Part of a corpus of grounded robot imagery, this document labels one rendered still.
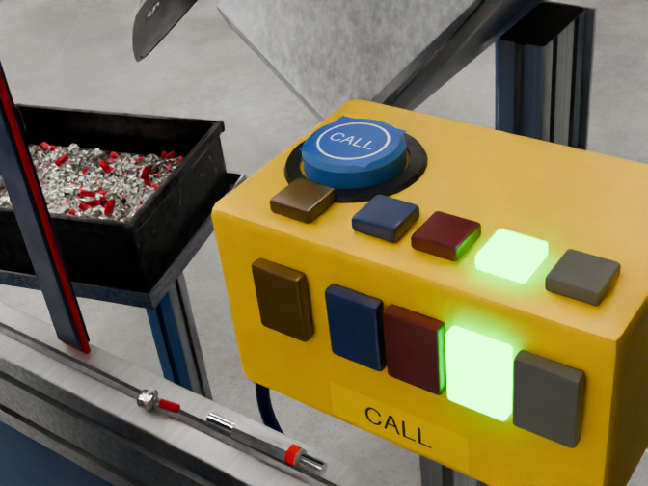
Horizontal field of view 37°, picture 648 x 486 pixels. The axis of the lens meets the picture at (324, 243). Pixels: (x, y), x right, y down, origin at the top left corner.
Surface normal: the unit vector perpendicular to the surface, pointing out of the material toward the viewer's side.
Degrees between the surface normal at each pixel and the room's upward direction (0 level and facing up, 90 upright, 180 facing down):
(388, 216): 0
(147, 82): 0
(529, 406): 90
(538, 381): 90
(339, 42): 55
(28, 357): 0
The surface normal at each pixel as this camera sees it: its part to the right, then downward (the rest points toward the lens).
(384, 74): -0.05, 0.01
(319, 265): -0.58, 0.52
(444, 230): -0.10, -0.81
